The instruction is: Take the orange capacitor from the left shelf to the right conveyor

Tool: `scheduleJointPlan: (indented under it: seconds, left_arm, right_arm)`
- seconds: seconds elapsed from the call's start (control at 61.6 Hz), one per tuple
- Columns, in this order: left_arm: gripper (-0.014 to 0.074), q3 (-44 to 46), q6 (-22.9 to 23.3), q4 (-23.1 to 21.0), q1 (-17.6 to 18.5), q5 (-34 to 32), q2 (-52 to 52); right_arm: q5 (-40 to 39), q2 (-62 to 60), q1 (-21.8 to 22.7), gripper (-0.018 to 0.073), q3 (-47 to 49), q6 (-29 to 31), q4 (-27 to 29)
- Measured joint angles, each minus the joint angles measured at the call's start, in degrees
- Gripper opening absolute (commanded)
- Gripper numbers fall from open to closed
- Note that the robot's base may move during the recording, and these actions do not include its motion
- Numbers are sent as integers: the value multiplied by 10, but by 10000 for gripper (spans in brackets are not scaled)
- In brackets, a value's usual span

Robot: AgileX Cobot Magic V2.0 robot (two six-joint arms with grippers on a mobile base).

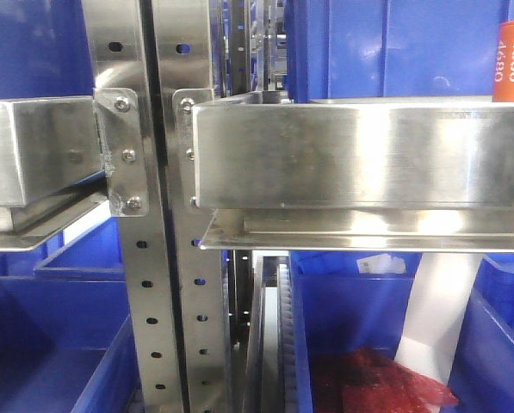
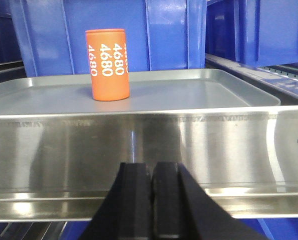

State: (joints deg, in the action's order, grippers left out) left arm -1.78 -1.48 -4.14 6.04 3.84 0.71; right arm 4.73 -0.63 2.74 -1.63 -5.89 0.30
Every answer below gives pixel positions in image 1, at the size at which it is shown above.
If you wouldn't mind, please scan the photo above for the orange cylindrical capacitor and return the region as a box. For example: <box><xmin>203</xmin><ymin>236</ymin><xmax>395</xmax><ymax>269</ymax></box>
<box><xmin>492</xmin><ymin>21</ymin><xmax>514</xmax><ymax>102</ymax></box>

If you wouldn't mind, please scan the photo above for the right steel shelf tray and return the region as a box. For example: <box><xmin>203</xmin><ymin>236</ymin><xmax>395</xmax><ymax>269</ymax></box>
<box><xmin>192</xmin><ymin>93</ymin><xmax>514</xmax><ymax>252</ymax></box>

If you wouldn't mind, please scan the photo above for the steel shelf tray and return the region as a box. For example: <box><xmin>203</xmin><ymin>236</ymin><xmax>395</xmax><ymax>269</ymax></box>
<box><xmin>192</xmin><ymin>93</ymin><xmax>514</xmax><ymax>252</ymax></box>
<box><xmin>0</xmin><ymin>96</ymin><xmax>107</xmax><ymax>251</ymax></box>

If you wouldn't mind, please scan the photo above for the left steel shelf tray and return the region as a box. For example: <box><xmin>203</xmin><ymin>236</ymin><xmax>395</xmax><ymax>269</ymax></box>
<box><xmin>0</xmin><ymin>96</ymin><xmax>107</xmax><ymax>251</ymax></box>

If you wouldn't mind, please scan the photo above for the blue bin lower middle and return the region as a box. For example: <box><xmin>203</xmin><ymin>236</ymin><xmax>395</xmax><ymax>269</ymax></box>
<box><xmin>289</xmin><ymin>251</ymin><xmax>421</xmax><ymax>412</ymax></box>

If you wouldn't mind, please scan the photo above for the blue bin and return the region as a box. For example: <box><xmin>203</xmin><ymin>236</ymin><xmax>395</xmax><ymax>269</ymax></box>
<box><xmin>0</xmin><ymin>1</ymin><xmax>94</xmax><ymax>100</ymax></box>
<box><xmin>0</xmin><ymin>219</ymin><xmax>139</xmax><ymax>412</ymax></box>
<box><xmin>289</xmin><ymin>251</ymin><xmax>421</xmax><ymax>412</ymax></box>
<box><xmin>441</xmin><ymin>254</ymin><xmax>514</xmax><ymax>412</ymax></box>
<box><xmin>284</xmin><ymin>0</ymin><xmax>514</xmax><ymax>102</ymax></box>

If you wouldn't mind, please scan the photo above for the blue bin upper right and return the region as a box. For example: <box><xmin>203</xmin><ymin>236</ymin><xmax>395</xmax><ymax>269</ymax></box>
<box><xmin>284</xmin><ymin>0</ymin><xmax>514</xmax><ymax>102</ymax></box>

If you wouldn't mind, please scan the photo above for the right perforated steel upright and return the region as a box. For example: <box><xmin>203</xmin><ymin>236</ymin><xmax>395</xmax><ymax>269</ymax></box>
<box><xmin>152</xmin><ymin>1</ymin><xmax>232</xmax><ymax>412</ymax></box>

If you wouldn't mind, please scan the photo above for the perforated steel upright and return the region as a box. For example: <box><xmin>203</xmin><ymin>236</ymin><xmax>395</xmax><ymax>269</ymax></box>
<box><xmin>152</xmin><ymin>1</ymin><xmax>232</xmax><ymax>412</ymax></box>
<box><xmin>82</xmin><ymin>1</ymin><xmax>183</xmax><ymax>412</ymax></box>

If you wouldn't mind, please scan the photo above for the red bubble wrap bag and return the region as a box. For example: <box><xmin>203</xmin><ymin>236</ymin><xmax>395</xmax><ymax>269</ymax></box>
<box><xmin>310</xmin><ymin>348</ymin><xmax>459</xmax><ymax>412</ymax></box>

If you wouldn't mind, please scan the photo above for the left perforated steel upright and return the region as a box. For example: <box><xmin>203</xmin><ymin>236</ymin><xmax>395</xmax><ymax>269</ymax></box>
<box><xmin>82</xmin><ymin>1</ymin><xmax>183</xmax><ymax>412</ymax></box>

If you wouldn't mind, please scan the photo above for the blue bin lower left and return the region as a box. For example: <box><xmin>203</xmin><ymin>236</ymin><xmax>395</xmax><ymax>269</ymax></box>
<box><xmin>0</xmin><ymin>219</ymin><xmax>139</xmax><ymax>412</ymax></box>

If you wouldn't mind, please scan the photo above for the blue bin upper left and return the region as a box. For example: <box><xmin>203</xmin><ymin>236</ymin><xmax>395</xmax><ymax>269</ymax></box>
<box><xmin>0</xmin><ymin>1</ymin><xmax>94</xmax><ymax>100</ymax></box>

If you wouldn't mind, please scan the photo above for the blue bin lower right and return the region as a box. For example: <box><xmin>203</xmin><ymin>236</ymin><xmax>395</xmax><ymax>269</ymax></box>
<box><xmin>441</xmin><ymin>254</ymin><xmax>514</xmax><ymax>412</ymax></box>

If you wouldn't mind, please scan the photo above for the steel mounting bracket plate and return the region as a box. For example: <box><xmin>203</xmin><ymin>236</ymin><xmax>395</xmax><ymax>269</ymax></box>
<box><xmin>93</xmin><ymin>88</ymin><xmax>149</xmax><ymax>217</ymax></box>

